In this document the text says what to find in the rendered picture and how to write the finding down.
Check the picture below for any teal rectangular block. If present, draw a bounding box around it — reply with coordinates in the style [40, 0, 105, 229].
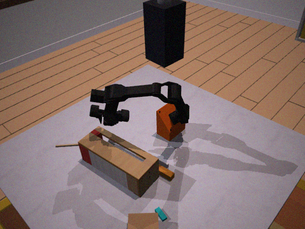
[155, 207, 167, 221]

